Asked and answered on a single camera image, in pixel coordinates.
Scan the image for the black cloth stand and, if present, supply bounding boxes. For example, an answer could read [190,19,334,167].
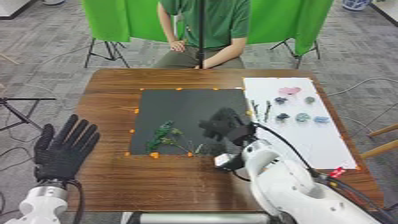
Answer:
[84,36,132,70]
[268,37,324,70]

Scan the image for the white sheet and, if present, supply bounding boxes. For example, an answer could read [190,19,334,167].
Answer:
[242,76,361,171]

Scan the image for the teal flower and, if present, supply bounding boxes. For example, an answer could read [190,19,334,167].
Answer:
[293,112,313,123]

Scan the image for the black cable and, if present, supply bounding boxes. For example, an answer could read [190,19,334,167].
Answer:
[62,179,87,224]
[251,121,322,176]

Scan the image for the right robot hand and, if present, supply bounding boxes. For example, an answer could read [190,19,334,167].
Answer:
[197,107,249,143]

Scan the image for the black upright pole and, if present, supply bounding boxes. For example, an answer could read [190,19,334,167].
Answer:
[196,0,208,70]

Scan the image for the light blue flower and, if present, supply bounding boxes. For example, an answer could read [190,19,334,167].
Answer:
[311,115,332,125]

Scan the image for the dark mat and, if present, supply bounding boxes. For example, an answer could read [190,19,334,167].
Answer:
[128,88,254,157]

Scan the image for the broad-leaved green sprig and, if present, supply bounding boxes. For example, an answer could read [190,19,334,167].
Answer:
[144,120,178,152]

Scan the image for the blue and white vase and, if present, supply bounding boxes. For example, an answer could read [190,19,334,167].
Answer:
[340,0,375,12]

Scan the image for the person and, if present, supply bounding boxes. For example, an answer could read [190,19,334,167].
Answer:
[153,0,252,70]

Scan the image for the black folding stand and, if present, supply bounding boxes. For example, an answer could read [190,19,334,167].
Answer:
[0,96,59,132]

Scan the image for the thin green sprig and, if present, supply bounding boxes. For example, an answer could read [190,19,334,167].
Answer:
[158,127,197,155]

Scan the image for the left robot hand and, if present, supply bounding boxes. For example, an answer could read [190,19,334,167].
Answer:
[32,114,101,183]

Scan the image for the wooden chair legs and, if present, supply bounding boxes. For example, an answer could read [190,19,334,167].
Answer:
[359,122,398,160]

